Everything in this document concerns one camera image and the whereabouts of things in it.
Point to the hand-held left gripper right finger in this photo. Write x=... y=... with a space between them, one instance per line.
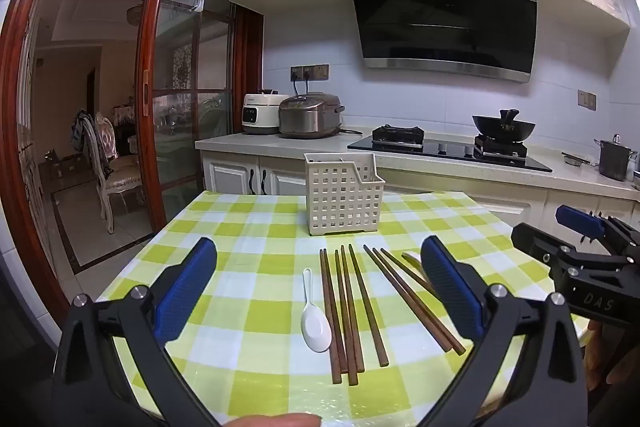
x=450 y=292

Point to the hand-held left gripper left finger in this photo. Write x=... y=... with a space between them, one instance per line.
x=185 y=292

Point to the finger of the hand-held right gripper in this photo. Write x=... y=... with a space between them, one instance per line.
x=580 y=222
x=540 y=247

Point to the brown wooden chopstick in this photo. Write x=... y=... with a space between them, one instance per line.
x=404 y=297
x=345 y=317
x=414 y=297
x=330 y=317
x=352 y=307
x=368 y=307
x=405 y=268

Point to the light olive wooden chopstick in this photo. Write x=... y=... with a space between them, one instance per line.
x=412 y=261

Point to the white ceramic spoon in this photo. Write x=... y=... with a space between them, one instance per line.
x=316 y=332

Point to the cream plastic utensil basket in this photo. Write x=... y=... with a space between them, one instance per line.
x=340 y=202

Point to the person's right hand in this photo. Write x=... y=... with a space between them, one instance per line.
x=617 y=357

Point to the person's left hand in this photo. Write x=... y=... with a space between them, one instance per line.
x=280 y=422

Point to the steel stockpot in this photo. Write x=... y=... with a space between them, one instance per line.
x=615 y=159

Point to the green checked tablecloth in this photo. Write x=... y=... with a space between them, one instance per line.
x=250 y=257

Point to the black burner grate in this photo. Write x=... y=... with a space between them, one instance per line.
x=397 y=136
x=500 y=149

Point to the black wok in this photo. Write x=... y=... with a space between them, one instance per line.
x=502 y=127

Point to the ornate white dining chair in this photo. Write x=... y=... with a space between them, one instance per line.
x=120 y=187

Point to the black glass gas cooktop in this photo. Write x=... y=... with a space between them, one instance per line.
x=450 y=152

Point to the dark wooden side table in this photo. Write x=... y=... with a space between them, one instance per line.
x=65 y=167

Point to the red wooden glass sliding door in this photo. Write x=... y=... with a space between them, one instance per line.
x=145 y=107

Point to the dark clothing on chair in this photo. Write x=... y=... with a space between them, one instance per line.
x=80 y=132

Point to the white rice cooker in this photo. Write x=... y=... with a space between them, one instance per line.
x=257 y=114

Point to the silver brown rice cooker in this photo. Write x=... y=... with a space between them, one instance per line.
x=310 y=117

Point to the black glass range hood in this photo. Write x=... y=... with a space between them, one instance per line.
x=440 y=22

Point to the ceiling lamp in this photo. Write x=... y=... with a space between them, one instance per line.
x=135 y=14

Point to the beige wall outlet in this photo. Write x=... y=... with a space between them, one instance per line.
x=587 y=100
x=322 y=72
x=296 y=74
x=309 y=73

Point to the red wooden door frame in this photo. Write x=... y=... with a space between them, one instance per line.
x=12 y=72

